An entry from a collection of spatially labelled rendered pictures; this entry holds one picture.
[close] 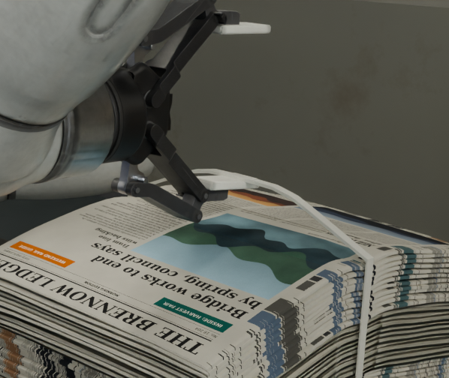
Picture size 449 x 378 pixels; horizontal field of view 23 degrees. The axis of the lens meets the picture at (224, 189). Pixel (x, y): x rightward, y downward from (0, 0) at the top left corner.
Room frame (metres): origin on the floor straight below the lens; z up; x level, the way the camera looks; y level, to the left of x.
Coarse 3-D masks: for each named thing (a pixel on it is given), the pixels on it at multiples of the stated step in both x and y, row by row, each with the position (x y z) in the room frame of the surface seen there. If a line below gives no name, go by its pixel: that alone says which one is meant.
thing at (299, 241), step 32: (192, 224) 0.97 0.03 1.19; (224, 224) 0.97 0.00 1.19; (256, 224) 0.98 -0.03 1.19; (288, 224) 0.98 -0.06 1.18; (320, 256) 0.89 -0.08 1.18; (352, 256) 0.90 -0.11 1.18; (384, 256) 0.91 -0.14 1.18; (352, 288) 0.87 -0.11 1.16; (384, 288) 0.91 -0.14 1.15; (352, 320) 0.87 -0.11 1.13; (352, 352) 0.88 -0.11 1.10
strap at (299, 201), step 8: (232, 176) 0.98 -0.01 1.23; (240, 176) 0.98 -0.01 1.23; (248, 176) 0.98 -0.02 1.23; (256, 184) 0.96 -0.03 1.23; (264, 184) 0.96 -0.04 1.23; (272, 184) 0.96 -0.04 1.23; (280, 192) 0.94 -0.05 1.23; (288, 192) 0.95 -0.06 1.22; (296, 200) 0.93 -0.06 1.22; (304, 200) 0.94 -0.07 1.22; (304, 208) 0.93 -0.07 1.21; (312, 208) 0.93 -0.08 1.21; (312, 216) 0.92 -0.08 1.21; (320, 216) 0.92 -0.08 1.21; (328, 224) 0.91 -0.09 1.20; (336, 232) 0.90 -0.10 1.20; (344, 240) 0.90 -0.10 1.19; (352, 240) 0.90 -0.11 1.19; (352, 248) 0.89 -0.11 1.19; (360, 248) 0.89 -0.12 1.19; (360, 256) 0.89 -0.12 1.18; (368, 256) 0.89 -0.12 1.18
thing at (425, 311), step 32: (256, 192) 1.16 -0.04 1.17; (320, 224) 1.00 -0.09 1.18; (352, 224) 1.04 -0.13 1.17; (384, 224) 1.09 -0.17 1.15; (416, 256) 0.94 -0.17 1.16; (448, 256) 1.00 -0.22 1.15; (416, 288) 0.95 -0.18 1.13; (448, 288) 1.00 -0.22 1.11; (384, 320) 0.92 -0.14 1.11; (416, 320) 0.96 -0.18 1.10; (448, 320) 1.00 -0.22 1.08; (384, 352) 0.92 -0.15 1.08; (416, 352) 0.96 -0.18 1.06; (448, 352) 1.01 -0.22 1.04
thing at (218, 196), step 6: (210, 192) 0.95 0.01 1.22; (216, 192) 0.95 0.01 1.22; (222, 192) 0.96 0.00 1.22; (186, 198) 0.94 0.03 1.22; (192, 198) 0.93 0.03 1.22; (210, 198) 0.95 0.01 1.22; (216, 198) 0.95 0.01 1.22; (222, 198) 0.96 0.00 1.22; (192, 204) 0.93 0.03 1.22; (198, 204) 0.94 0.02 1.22
